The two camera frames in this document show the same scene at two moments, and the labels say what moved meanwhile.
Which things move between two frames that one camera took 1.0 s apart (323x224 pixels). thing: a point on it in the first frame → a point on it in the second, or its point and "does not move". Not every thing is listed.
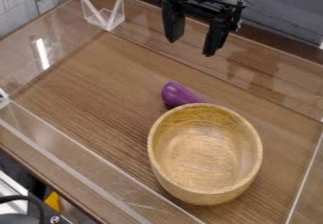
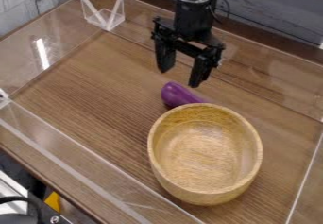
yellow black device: x=54 y=200 does not move
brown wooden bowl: x=204 y=151 does not move
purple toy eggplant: x=176 y=95 does not move
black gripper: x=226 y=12 → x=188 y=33
